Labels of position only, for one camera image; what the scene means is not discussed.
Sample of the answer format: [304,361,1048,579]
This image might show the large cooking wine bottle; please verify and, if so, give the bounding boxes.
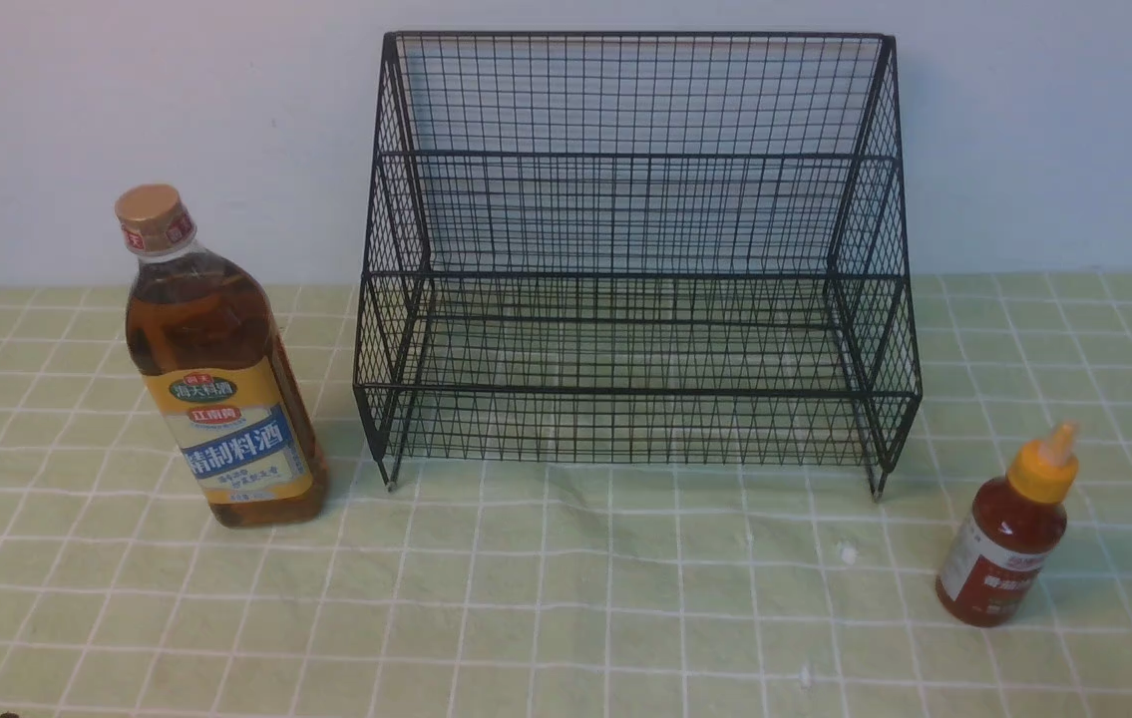
[115,183,329,528]

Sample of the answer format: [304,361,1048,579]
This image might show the black wire mesh shelf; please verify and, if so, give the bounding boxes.
[352,29,923,497]

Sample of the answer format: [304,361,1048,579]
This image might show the green checkered tablecloth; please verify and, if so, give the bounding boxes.
[0,274,1132,717]

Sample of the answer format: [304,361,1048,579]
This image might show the small red sauce bottle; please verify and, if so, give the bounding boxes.
[935,422,1079,629]

